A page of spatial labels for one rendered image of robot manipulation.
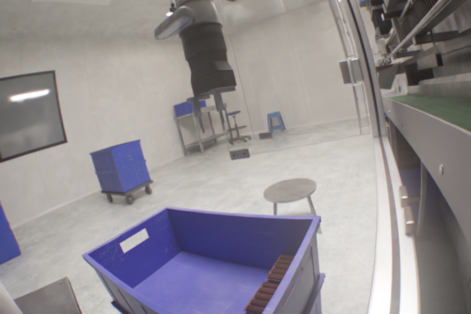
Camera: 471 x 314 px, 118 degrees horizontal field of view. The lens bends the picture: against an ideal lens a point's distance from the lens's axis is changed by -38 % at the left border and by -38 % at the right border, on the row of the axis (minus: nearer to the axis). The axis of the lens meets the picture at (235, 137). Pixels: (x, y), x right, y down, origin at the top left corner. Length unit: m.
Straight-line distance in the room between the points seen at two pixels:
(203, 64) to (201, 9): 0.10
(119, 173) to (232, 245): 1.93
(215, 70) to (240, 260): 0.64
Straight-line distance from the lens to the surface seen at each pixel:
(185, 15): 0.35
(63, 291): 0.41
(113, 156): 2.53
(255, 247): 0.74
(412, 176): 1.19
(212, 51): 0.38
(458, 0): 0.50
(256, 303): 0.57
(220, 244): 0.83
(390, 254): 0.23
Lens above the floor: 0.74
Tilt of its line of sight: 7 degrees down
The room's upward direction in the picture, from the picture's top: 13 degrees counter-clockwise
